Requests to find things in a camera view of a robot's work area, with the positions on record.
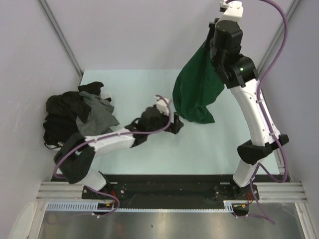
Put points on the black t shirt pile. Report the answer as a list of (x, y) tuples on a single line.
[(63, 112)]

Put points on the right aluminium frame post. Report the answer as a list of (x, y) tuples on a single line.
[(277, 40)]

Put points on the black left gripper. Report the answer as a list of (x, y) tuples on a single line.
[(177, 124)]

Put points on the white plastic bin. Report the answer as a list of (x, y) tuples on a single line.
[(86, 111)]

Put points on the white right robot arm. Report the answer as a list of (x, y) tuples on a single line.
[(238, 73)]

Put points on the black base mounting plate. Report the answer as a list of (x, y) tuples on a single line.
[(164, 190)]

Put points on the left aluminium frame post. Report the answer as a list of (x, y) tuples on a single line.
[(60, 36)]

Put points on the grey t shirt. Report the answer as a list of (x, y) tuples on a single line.
[(100, 119)]

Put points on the green t shirt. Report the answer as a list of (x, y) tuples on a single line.
[(196, 87)]

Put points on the aluminium frame post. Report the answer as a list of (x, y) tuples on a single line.
[(277, 40), (60, 36)]

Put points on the aluminium front rail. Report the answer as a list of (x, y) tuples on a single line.
[(268, 192)]

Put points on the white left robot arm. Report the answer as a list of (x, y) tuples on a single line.
[(73, 161)]

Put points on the white slotted cable duct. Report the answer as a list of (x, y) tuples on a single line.
[(99, 207)]

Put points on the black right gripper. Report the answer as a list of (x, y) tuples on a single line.
[(211, 32)]

